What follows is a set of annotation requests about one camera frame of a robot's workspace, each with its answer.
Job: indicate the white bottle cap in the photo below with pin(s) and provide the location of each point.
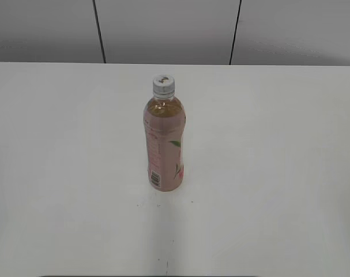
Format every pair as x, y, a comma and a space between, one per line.
163, 86

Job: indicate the pink label tea bottle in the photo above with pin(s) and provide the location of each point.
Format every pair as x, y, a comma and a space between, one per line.
164, 123

